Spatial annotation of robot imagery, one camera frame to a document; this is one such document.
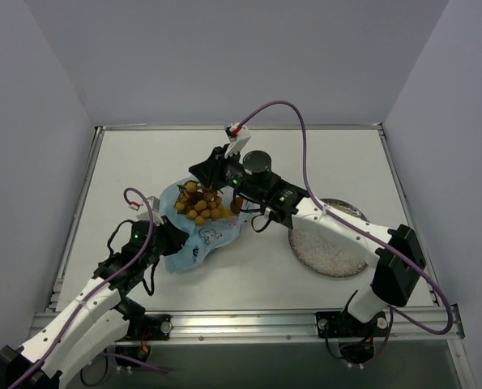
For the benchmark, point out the aluminium front rail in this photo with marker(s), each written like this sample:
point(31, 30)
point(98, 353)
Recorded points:
point(274, 326)

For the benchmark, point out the light blue plastic bag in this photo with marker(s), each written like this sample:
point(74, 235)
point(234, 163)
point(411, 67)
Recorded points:
point(202, 239)

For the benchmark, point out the yellow longan fruit bunch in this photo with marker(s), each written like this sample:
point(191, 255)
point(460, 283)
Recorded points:
point(198, 203)

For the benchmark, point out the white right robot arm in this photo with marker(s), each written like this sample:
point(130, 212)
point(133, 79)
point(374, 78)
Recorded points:
point(394, 254)

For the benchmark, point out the yellow mango fake fruit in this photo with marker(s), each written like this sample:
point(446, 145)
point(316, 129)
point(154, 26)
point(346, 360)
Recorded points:
point(225, 213)

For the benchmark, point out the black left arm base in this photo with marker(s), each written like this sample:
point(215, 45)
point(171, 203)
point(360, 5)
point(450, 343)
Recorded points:
point(142, 332)

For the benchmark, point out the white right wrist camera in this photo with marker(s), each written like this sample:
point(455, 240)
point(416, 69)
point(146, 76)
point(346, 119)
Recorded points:
point(238, 137)

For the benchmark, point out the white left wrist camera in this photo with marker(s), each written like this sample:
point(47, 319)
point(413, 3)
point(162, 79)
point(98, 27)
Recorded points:
point(143, 214)

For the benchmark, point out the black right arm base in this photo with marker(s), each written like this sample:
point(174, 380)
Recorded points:
point(346, 324)

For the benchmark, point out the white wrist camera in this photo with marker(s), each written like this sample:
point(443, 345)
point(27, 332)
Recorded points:
point(238, 137)
point(143, 214)

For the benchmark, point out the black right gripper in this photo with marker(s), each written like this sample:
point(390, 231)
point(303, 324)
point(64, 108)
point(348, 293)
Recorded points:
point(210, 168)

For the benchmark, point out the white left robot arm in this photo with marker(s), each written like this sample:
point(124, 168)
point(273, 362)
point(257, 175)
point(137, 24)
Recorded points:
point(101, 313)

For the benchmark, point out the orange persimmon fake fruit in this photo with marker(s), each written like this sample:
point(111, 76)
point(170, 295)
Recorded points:
point(236, 205)

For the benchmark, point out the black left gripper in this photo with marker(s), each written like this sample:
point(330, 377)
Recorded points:
point(174, 236)

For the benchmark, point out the grey speckled plate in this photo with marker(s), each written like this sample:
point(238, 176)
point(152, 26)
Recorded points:
point(323, 256)

